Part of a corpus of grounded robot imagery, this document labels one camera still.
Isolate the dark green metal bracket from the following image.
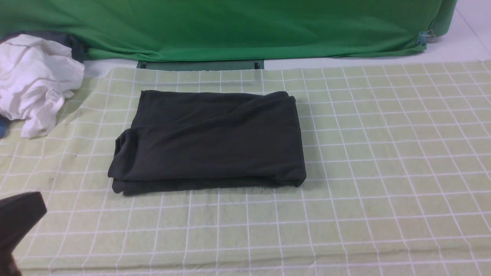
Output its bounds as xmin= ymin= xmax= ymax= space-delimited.
xmin=136 ymin=59 xmax=264 ymax=71

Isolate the light green checkered table mat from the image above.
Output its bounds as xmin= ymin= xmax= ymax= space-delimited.
xmin=0 ymin=61 xmax=491 ymax=276

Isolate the crumpled white cloth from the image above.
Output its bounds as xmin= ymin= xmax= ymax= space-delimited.
xmin=0 ymin=34 xmax=85 ymax=139

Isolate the teal binder clip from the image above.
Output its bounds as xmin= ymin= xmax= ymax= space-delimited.
xmin=416 ymin=29 xmax=436 ymax=46

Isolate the blue object at left edge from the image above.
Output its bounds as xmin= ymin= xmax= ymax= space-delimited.
xmin=0 ymin=116 xmax=8 ymax=138

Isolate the dark gray long-sleeve shirt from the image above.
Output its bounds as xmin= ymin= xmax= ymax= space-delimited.
xmin=108 ymin=90 xmax=306 ymax=196

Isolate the green backdrop cloth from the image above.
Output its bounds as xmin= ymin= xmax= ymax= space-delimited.
xmin=1 ymin=0 xmax=456 ymax=62

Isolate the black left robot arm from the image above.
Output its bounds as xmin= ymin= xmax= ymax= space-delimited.
xmin=0 ymin=192 xmax=47 ymax=276

